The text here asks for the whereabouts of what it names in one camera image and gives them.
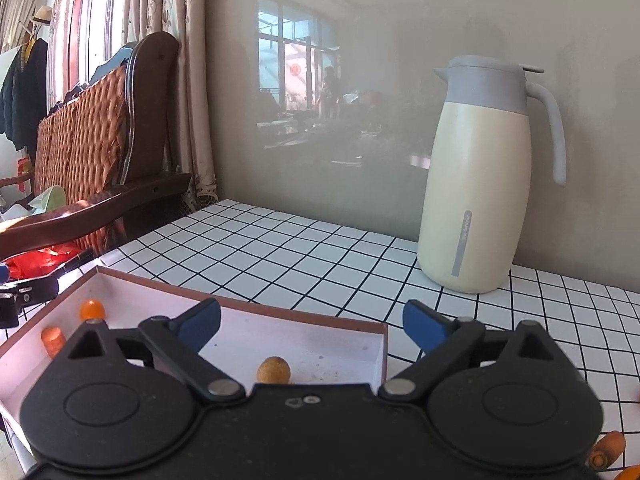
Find black hanging coat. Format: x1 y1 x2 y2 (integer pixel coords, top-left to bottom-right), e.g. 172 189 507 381
1 38 48 158

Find checkered tablecloth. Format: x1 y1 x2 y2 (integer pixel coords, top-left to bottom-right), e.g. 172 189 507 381
0 198 640 480

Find cream thermos jug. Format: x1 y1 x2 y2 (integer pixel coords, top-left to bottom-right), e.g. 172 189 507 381
418 55 567 294

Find beige curtain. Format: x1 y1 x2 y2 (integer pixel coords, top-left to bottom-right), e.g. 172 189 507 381
49 0 219 212

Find tan longan fruit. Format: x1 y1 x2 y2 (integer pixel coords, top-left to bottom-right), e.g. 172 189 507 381
256 356 292 385

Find red cloth on sofa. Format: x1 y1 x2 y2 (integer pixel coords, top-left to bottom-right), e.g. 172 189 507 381
1 243 82 281

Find green plastic cup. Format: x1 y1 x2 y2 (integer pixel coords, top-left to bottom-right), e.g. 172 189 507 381
28 185 67 214

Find brown cylinder fruit small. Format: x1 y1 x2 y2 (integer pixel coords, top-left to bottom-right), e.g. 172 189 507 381
587 430 626 471

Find small orange kumquat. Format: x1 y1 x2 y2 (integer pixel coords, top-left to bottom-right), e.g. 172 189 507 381
79 298 106 321

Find wooden sofa with orange cushion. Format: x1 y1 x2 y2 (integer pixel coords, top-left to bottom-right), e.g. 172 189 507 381
1 32 191 258

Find brown shallow cardboard box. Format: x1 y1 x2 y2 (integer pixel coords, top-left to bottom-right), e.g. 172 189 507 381
1 267 393 479

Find orange carrot chunk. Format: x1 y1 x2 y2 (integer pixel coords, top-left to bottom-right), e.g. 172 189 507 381
41 326 66 359

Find straw hat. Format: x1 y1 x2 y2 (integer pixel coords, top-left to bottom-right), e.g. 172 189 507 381
30 6 52 26

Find orange tangerine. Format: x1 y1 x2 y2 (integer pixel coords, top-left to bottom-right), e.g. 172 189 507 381
614 465 640 480

